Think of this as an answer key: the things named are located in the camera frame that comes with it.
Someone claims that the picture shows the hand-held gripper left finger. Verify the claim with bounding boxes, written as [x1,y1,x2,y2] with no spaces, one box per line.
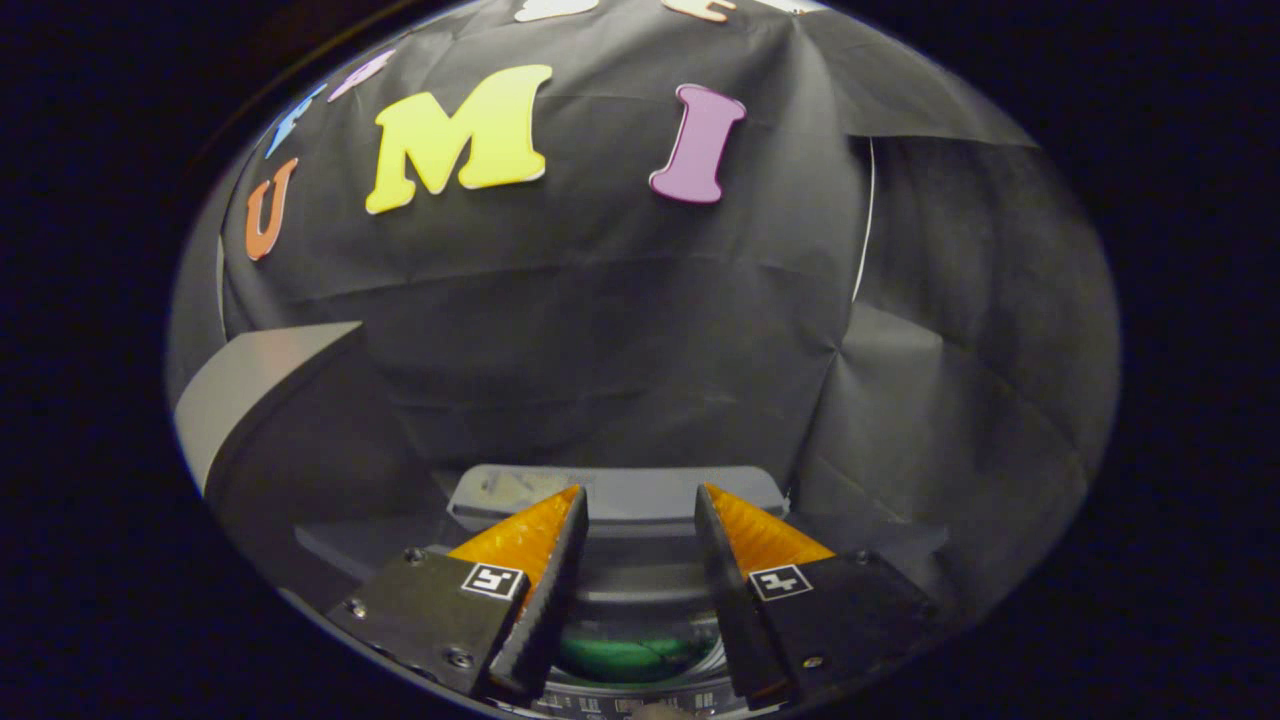
[328,485,591,701]

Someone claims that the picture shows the dark grey washing machine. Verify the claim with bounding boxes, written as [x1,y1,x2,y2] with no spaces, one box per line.
[295,515,951,719]

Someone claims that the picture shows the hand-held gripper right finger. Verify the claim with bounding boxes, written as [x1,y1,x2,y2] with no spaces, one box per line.
[695,483,941,707]

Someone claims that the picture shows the grey cabinet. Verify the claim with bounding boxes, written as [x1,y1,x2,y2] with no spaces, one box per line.
[172,320,446,601]

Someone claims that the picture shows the green polo shirt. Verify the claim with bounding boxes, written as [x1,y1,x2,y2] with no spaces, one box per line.
[555,622,723,686]

